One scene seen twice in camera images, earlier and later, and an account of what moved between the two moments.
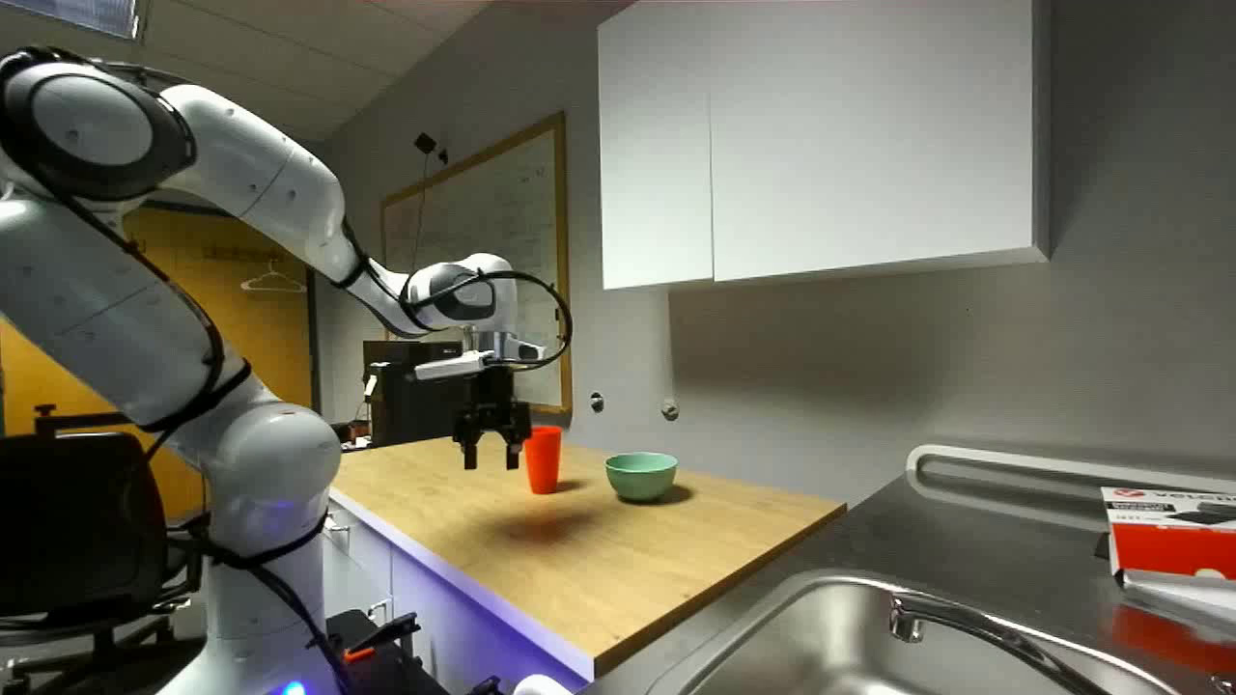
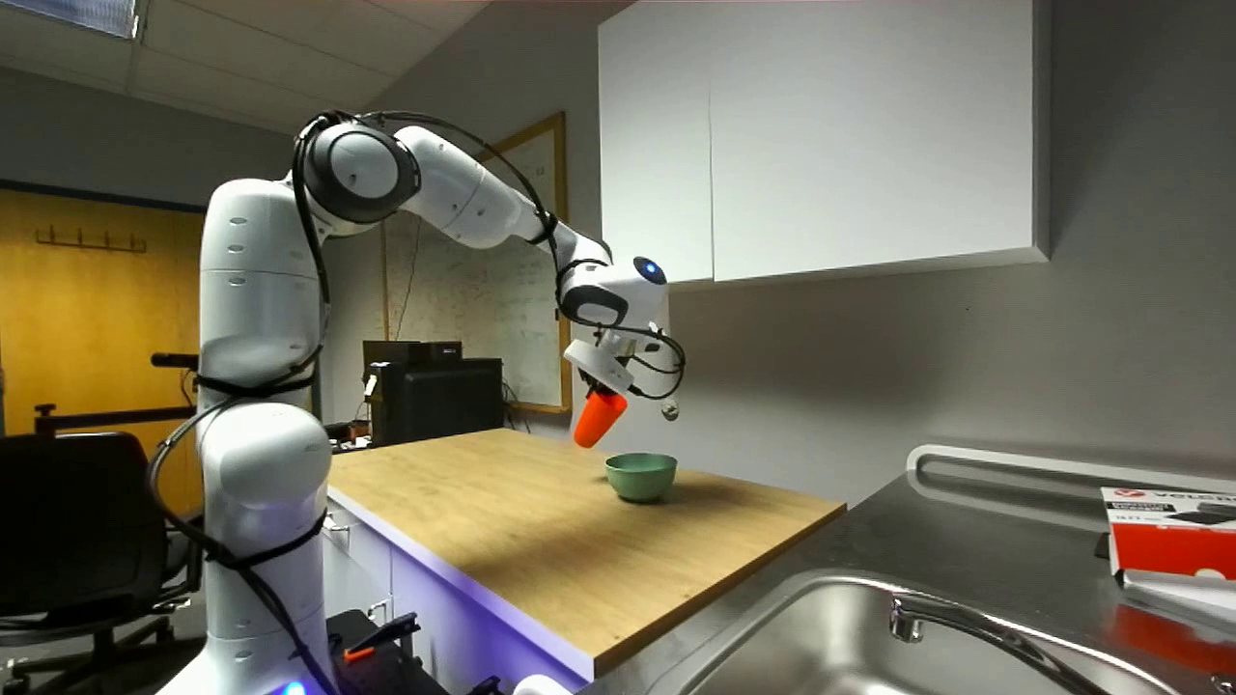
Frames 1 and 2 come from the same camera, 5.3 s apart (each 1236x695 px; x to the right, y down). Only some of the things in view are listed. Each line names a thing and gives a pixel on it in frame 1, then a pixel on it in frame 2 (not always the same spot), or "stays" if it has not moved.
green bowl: (644, 472) stays
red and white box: (1158, 529) stays
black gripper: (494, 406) → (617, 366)
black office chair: (87, 542) stays
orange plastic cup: (541, 457) → (598, 413)
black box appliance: (442, 406) stays
